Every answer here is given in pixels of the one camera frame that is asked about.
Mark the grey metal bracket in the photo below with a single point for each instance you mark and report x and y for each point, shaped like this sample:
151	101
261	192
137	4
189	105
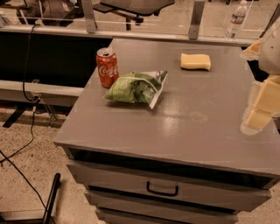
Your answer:
197	12
89	15

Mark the green chip bag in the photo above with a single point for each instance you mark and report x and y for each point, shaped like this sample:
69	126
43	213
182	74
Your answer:
134	87

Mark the grey metal bracket right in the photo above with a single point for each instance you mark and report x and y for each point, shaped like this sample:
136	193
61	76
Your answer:
197	12

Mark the clear plastic water bottle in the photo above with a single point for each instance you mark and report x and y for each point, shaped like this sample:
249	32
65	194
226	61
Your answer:
238	16

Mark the dark bag behind glass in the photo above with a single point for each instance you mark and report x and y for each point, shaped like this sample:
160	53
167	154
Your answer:
52	12

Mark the black metal stand base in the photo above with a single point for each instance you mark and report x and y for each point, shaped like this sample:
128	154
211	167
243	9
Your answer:
44	215

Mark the grey metal bracket left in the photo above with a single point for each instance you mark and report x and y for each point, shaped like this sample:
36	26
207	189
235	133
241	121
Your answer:
89	15

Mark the black office chair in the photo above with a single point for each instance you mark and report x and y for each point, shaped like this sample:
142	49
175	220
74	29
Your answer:
132	10

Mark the red coke can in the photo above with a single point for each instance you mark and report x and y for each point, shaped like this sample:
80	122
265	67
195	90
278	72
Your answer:
107	66

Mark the black drawer handle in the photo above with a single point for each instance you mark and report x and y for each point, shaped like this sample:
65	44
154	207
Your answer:
162	191

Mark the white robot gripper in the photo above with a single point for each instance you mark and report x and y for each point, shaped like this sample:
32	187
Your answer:
271	51

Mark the yellow sponge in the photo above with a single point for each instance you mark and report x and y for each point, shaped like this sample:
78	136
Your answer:
195	61

